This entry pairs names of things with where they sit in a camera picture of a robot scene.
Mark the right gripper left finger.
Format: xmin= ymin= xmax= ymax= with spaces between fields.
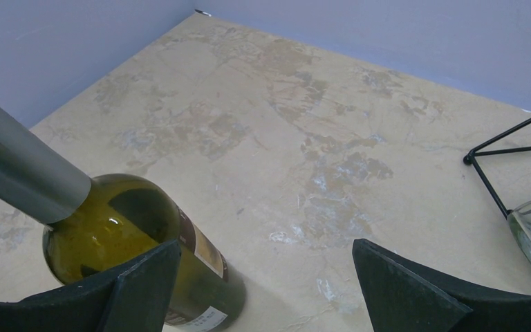
xmin=0 ymin=241 xmax=181 ymax=331

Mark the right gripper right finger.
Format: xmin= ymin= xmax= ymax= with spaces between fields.
xmin=352 ymin=239 xmax=531 ymax=331

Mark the dark bottle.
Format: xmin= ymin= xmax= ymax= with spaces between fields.
xmin=0 ymin=82 xmax=247 ymax=332

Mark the black wire wine rack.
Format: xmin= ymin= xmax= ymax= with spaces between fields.
xmin=462 ymin=102 xmax=531 ymax=219

